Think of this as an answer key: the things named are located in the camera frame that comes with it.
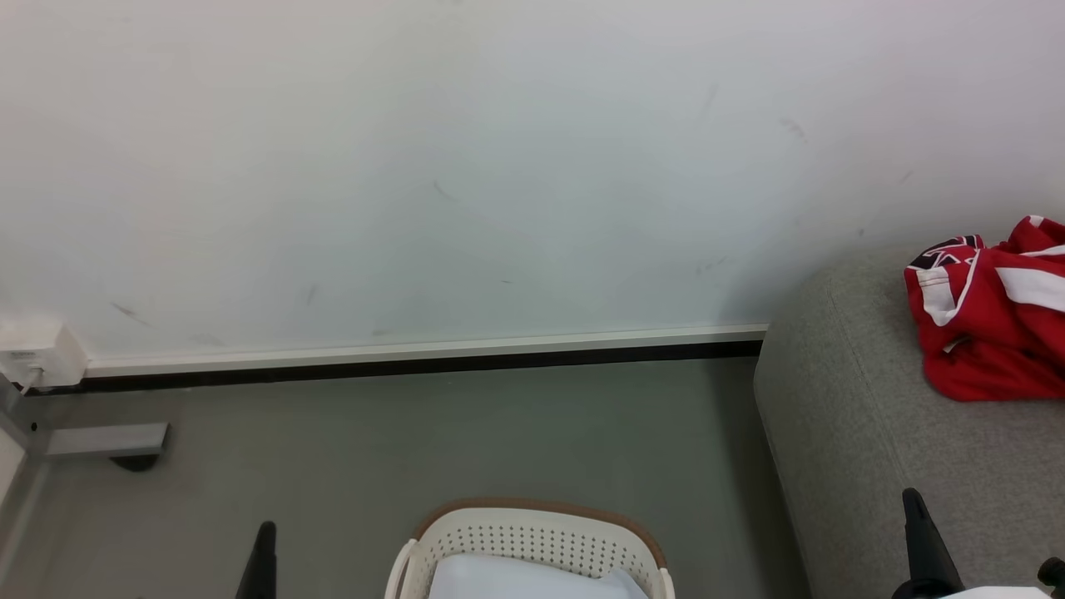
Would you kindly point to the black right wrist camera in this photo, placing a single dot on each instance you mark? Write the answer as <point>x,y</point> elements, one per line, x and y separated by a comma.
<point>1053,574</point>

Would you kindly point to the red basketball jersey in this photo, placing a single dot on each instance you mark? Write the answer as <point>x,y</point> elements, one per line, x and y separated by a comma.
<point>998,349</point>

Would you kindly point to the grey metal furniture frame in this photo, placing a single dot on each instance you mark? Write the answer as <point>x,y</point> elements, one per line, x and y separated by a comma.
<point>104,439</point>

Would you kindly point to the white basket with brown rim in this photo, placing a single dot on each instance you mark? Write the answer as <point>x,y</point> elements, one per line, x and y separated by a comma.
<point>532,537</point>

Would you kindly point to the white black wall skirting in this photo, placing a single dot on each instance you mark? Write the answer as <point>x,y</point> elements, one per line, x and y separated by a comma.
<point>416,349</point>

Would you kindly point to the grey fabric sofa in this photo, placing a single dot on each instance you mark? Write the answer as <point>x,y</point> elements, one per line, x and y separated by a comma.
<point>849,433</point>

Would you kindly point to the white garment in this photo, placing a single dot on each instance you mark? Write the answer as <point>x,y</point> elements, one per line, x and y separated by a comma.
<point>532,582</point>

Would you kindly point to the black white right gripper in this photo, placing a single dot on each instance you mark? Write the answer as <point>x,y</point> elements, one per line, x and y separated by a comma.
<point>998,594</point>

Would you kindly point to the white wall outlet box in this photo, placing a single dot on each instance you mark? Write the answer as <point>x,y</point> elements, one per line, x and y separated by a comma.
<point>42,353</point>

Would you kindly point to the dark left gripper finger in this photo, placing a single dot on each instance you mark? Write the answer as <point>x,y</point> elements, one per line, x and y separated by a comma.
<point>265,566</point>

